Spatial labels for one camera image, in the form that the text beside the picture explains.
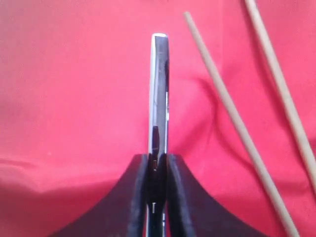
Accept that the wooden chopstick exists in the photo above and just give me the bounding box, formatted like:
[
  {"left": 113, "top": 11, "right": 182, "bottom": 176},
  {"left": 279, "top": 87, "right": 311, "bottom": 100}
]
[
  {"left": 184, "top": 11, "right": 299, "bottom": 237},
  {"left": 245, "top": 0, "right": 316, "bottom": 190}
]

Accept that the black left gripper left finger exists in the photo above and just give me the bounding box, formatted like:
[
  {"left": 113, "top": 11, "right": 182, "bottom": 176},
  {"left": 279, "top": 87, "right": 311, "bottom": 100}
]
[{"left": 51, "top": 155, "right": 148, "bottom": 237}]

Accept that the red scalloped table cloth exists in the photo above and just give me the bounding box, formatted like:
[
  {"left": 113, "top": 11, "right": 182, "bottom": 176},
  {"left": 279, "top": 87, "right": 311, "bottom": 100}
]
[{"left": 0, "top": 0, "right": 316, "bottom": 237}]

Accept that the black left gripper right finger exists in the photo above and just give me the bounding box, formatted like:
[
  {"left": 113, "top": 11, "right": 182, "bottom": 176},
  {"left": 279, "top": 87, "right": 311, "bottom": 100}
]
[{"left": 166, "top": 154, "right": 264, "bottom": 237}]

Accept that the steel table knife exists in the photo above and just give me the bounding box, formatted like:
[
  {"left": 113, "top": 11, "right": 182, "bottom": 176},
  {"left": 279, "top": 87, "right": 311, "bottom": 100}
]
[{"left": 145, "top": 33, "right": 171, "bottom": 237}]

